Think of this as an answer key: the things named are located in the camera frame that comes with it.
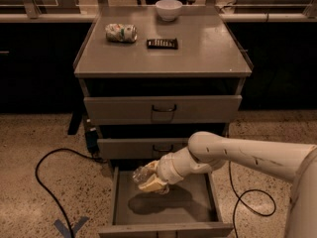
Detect top grey drawer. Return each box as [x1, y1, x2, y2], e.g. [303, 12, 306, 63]
[84, 95, 242, 125]

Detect blue tape floor mark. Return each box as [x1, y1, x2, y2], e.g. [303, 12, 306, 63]
[53, 215, 90, 238]

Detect clear plastic water bottle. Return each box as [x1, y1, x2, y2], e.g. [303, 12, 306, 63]
[133, 166, 151, 185]

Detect black cable right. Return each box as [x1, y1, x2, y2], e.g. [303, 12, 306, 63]
[227, 161, 277, 238]

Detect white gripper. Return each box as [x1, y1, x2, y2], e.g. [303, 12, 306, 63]
[138, 154, 183, 194]

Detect grey drawer cabinet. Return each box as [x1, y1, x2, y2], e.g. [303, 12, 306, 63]
[72, 5, 255, 238]

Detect black chocolate bar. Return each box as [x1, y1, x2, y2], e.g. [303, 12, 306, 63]
[147, 39, 178, 50]

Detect middle grey drawer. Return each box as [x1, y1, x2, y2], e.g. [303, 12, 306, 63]
[97, 138, 188, 160]

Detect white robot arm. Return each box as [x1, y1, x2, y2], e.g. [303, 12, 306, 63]
[134, 132, 317, 238]

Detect blue power adapter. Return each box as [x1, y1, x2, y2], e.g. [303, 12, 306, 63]
[85, 130, 98, 153]

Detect white bowl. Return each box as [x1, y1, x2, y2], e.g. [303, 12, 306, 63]
[156, 0, 182, 22]

